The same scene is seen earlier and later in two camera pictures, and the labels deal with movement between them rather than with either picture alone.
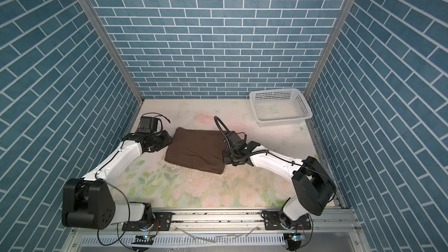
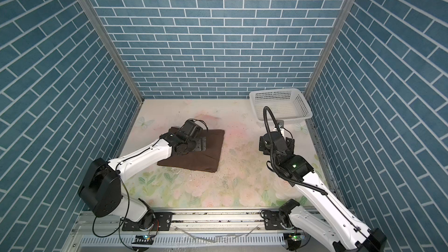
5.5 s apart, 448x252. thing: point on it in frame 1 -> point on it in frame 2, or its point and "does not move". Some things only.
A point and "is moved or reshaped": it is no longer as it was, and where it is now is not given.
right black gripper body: [230, 157] -> [263, 142]
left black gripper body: [160, 140] -> [196, 145]
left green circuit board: [144, 240] does not move
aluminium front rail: [338, 228] does not move
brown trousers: [203, 149] is moved or reshaped
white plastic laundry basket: [273, 107] does not move
